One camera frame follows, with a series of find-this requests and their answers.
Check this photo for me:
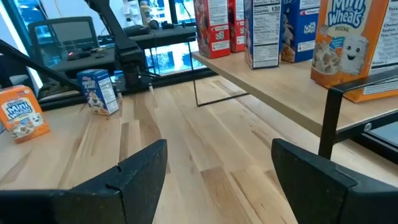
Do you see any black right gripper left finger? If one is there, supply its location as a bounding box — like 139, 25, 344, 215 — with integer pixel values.
0, 139, 169, 224

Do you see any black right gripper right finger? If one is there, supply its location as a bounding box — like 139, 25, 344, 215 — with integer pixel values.
271, 138, 398, 224

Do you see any blue Frosted Flakes cereal box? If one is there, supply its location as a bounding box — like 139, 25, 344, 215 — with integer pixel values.
76, 68, 120, 116
280, 0, 322, 64
243, 0, 283, 70

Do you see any orange Mini Wheats cereal box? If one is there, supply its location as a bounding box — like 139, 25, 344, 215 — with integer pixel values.
310, 0, 398, 103
0, 85, 51, 144

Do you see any red Froot Loops cereal box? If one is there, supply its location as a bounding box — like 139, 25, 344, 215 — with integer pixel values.
227, 0, 247, 54
192, 0, 231, 60

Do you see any black keyboard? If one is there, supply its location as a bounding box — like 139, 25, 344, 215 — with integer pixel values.
123, 24, 152, 37

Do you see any black desk monitor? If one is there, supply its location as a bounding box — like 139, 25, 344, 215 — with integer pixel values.
27, 16, 101, 66

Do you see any pale bottle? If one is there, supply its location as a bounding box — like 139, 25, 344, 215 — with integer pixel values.
139, 0, 152, 26

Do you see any wooden shelf black metal frame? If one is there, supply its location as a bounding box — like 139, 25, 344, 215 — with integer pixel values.
186, 34, 398, 161

